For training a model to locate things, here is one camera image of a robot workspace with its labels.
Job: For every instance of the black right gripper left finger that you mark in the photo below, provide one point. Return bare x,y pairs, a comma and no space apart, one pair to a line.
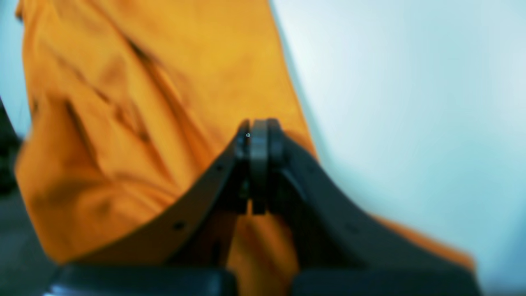
182,252

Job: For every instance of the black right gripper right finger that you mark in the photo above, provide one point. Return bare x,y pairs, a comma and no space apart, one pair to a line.
341,250

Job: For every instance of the orange t-shirt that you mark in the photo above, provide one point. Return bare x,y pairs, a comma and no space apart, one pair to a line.
132,100

